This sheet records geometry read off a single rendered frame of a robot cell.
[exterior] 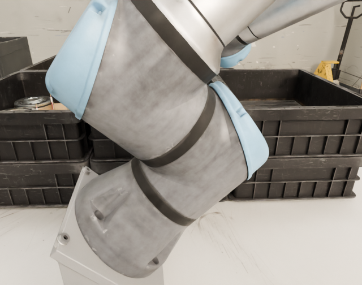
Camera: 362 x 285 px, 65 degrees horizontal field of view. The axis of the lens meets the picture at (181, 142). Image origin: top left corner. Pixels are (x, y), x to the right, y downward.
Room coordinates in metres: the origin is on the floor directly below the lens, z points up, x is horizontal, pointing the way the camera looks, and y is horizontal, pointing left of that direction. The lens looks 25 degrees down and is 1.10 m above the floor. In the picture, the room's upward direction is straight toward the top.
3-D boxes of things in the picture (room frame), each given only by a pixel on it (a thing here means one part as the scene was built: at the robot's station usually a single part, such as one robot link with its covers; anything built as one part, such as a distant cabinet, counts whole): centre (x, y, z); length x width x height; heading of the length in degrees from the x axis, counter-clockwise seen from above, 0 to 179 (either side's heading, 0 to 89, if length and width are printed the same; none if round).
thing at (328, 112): (0.73, -0.25, 0.92); 0.40 x 0.30 x 0.02; 3
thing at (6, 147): (0.70, 0.35, 0.87); 0.40 x 0.30 x 0.11; 3
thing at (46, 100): (0.80, 0.43, 0.86); 0.10 x 0.10 x 0.01
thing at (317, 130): (0.73, -0.25, 0.87); 0.40 x 0.30 x 0.11; 3
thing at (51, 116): (0.70, 0.35, 0.92); 0.40 x 0.30 x 0.02; 3
